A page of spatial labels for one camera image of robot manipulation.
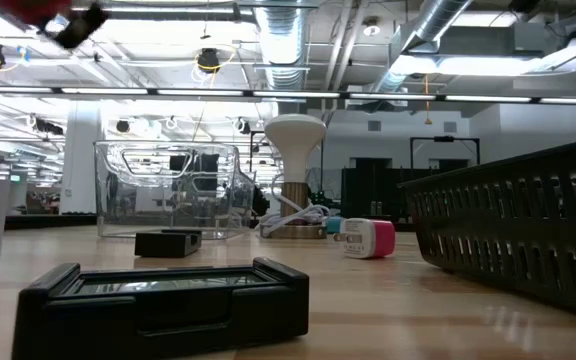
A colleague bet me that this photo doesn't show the pink white wall charger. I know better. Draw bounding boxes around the pink white wall charger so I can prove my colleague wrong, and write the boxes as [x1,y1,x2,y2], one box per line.
[332,217,397,260]

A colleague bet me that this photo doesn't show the LED light bar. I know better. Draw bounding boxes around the LED light bar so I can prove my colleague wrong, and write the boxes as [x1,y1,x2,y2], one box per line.
[0,85,576,107]

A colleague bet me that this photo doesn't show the black background frame rig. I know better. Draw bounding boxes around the black background frame rig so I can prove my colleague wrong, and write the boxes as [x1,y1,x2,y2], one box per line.
[409,135,482,167]

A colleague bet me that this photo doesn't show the white lamp power cable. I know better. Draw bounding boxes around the white lamp power cable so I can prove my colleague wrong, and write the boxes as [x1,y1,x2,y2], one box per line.
[257,174,332,232]

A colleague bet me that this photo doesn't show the black slotted plastic basket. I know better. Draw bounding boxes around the black slotted plastic basket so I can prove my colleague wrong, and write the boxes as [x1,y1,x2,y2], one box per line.
[398,135,576,322]

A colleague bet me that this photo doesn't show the clear plastic bin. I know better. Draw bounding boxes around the clear plastic bin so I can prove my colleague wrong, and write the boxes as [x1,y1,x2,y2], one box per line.
[93,140,256,241]

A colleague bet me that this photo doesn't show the silver ventilation duct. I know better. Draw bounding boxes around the silver ventilation duct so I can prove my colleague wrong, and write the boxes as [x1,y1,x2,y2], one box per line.
[367,0,475,94]
[253,0,315,92]

